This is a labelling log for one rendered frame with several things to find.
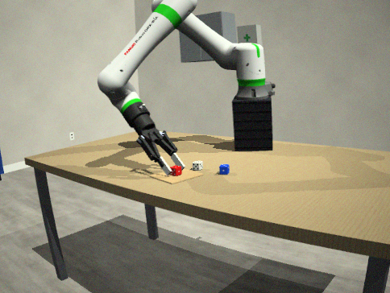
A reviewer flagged white die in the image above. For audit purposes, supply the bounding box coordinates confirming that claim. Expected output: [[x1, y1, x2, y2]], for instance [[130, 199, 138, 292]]
[[193, 161, 203, 171]]

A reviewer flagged tan square mat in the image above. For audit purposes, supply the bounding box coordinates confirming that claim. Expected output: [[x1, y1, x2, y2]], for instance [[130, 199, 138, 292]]
[[149, 169, 204, 184]]

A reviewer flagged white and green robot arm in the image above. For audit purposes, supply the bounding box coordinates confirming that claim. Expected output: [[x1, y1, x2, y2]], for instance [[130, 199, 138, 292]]
[[97, 0, 276, 128]]

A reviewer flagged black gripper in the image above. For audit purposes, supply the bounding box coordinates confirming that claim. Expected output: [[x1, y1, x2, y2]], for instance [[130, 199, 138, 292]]
[[132, 114, 185, 175]]

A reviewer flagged blue die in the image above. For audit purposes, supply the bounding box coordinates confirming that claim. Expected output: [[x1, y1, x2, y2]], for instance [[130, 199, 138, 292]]
[[219, 164, 230, 175]]

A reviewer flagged red die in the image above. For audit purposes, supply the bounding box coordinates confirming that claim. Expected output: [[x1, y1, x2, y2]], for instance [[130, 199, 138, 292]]
[[170, 166, 182, 176]]

